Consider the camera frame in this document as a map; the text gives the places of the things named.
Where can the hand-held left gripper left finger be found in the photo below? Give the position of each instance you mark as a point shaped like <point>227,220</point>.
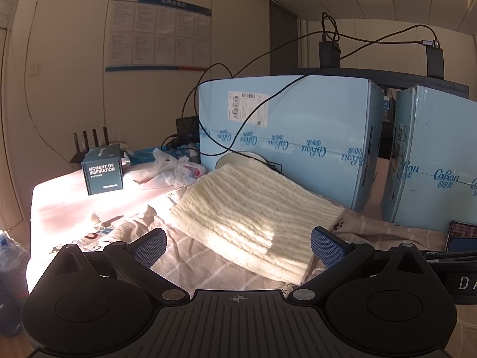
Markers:
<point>151,248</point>

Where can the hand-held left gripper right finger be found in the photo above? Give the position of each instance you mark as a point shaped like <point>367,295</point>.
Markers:
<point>328,248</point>

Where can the cream knit sweater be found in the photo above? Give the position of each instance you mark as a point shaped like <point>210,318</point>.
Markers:
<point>242,216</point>

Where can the beige checked bedsheet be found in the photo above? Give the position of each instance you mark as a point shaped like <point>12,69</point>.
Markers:
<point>193,264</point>

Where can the smartphone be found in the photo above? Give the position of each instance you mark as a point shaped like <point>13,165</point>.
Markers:
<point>462,235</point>

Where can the white plastic bag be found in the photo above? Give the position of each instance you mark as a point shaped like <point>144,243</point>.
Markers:
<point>167,169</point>

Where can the dark blue small box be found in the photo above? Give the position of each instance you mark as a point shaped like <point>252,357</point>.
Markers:
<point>102,173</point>

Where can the blue tissue pack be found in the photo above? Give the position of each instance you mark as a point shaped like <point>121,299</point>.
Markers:
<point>143,154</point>

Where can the black router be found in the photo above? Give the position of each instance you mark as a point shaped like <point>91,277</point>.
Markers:
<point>89,145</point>

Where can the black small device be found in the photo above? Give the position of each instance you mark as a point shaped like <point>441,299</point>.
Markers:
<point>187,128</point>

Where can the light blue carton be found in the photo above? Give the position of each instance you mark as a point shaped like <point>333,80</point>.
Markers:
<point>436,138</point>
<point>298,126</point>

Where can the white bowl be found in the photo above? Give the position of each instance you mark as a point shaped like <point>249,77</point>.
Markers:
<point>238,158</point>

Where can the plastic water bottle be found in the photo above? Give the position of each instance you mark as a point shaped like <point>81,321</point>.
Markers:
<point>11,264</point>

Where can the black power adapter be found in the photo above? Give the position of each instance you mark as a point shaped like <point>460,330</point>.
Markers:
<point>435,61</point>
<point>329,55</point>

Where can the dark door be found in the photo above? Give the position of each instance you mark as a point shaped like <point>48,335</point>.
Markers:
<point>283,37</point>

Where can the white air conditioner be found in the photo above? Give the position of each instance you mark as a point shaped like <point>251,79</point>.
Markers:
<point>7,15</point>

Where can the wall switch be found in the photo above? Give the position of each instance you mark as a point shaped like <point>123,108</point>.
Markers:
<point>34,69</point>

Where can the wall poster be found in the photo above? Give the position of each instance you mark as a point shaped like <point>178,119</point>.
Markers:
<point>158,30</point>

